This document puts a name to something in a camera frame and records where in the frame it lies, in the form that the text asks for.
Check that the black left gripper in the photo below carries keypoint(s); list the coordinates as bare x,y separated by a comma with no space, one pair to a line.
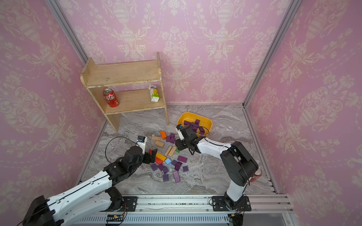
154,151

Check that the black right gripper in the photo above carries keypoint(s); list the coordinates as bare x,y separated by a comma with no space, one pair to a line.
178,143

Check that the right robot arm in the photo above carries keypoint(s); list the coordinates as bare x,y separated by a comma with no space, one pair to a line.
239,163

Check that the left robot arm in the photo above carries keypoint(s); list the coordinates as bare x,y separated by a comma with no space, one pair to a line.
96,194

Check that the yellow plastic storage bin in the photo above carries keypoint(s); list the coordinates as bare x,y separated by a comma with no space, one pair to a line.
204,124

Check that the natural wood flat brick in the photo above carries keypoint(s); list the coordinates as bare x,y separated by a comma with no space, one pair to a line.
159,144

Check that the yellow wooden brick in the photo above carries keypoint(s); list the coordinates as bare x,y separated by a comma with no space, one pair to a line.
161,157

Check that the red flat wooden brick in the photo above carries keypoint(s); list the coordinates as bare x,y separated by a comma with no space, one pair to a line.
158,161

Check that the natural wood long brick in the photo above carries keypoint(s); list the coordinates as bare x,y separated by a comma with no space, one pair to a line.
172,151
168,151

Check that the light blue wooden brick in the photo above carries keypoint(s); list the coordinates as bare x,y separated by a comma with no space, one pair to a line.
168,161

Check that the orange wooden brick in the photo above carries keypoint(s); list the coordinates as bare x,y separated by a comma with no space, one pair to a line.
163,135

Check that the purple long front brick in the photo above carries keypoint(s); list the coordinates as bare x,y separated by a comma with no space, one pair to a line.
176,176

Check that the white green juice carton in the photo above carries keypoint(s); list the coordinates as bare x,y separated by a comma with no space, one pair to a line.
154,95

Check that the red cola can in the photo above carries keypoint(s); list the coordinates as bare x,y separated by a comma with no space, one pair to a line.
110,97

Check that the wooden two-tier shelf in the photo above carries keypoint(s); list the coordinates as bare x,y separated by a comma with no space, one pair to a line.
96,78

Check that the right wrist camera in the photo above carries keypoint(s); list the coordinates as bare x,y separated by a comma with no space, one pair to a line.
178,129

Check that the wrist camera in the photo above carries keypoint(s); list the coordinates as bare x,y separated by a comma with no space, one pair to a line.
178,129
141,142

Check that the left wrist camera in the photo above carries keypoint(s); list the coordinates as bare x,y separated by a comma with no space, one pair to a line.
141,142

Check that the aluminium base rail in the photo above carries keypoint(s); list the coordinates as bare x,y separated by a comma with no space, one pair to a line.
180,209

